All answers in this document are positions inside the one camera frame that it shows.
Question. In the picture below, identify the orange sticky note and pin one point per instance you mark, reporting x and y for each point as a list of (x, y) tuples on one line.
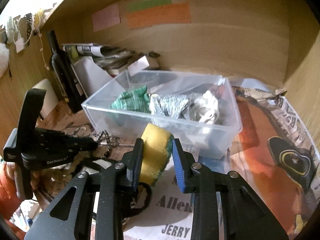
[(166, 14)]

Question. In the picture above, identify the yellow green sponge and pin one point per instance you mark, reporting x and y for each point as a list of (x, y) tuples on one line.
[(156, 153)]

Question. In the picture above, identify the grey knitted cloth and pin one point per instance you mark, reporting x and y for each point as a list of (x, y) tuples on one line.
[(171, 105)]

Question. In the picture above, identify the white crumpled cloth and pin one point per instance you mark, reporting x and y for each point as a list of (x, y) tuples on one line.
[(204, 108)]

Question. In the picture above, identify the left hand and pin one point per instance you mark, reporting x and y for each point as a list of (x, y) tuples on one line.
[(9, 181)]

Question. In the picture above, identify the rolled newspaper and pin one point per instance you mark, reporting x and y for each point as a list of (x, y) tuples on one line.
[(82, 49)]

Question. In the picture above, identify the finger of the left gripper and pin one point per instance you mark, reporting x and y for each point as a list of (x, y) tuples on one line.
[(53, 144)]

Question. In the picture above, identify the white plastic container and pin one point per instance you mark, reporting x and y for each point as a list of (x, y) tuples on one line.
[(90, 75)]

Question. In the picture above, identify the pink sticky note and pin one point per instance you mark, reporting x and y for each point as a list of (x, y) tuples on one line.
[(106, 18)]

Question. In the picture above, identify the small white card box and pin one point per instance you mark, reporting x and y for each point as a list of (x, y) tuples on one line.
[(143, 63)]

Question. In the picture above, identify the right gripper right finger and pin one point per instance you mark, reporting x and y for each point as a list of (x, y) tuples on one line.
[(245, 215)]

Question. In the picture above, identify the green sticky note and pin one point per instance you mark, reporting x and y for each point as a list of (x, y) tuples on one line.
[(146, 4)]

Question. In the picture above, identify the green striped sock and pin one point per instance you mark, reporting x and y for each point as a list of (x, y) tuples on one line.
[(137, 100)]

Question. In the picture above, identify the clear plastic storage box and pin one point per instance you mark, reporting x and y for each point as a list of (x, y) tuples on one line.
[(210, 141)]

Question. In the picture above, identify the black white sleep mask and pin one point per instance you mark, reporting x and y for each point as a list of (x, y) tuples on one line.
[(140, 199)]

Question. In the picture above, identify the dark glass bottle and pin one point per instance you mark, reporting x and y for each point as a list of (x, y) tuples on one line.
[(61, 65)]

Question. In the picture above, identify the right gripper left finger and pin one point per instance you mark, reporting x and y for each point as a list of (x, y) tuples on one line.
[(68, 216)]

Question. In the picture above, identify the orange bird poster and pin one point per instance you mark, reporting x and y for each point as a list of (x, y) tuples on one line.
[(274, 153)]

